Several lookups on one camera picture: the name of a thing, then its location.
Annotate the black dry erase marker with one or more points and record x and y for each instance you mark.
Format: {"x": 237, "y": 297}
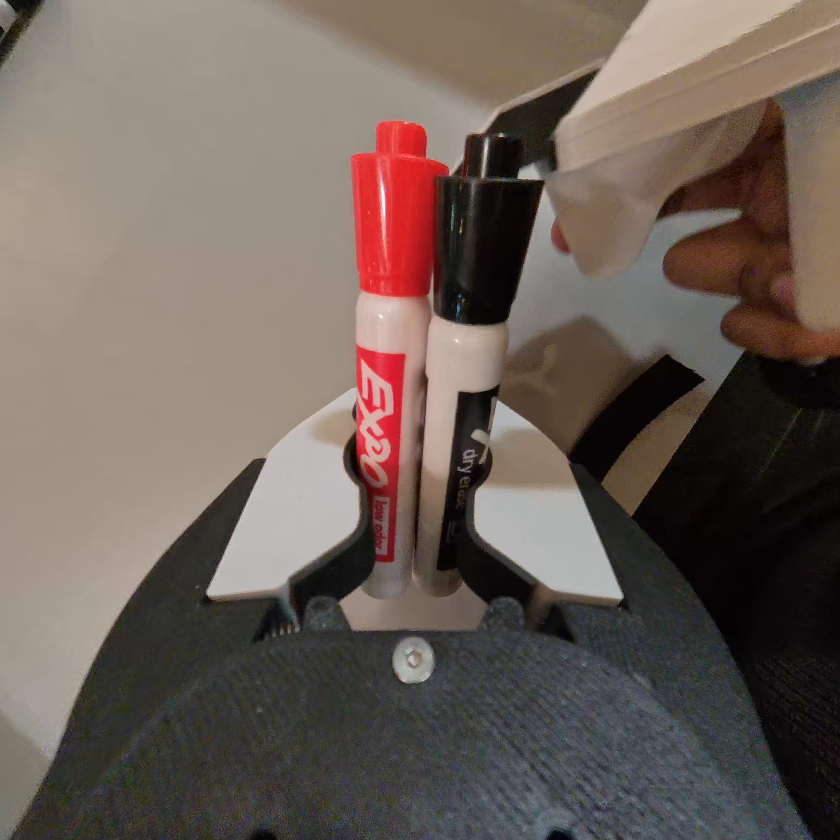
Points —
{"x": 485, "y": 249}

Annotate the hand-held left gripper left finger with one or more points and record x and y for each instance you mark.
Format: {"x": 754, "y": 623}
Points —
{"x": 289, "y": 525}

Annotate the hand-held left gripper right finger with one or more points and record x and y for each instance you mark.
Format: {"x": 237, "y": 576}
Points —
{"x": 544, "y": 525}

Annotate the red dry erase marker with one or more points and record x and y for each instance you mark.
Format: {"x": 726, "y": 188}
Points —
{"x": 390, "y": 229}

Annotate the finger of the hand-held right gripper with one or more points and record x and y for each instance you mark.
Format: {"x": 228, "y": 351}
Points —
{"x": 722, "y": 33}

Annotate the person's right hand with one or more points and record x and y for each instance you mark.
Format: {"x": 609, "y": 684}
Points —
{"x": 761, "y": 262}

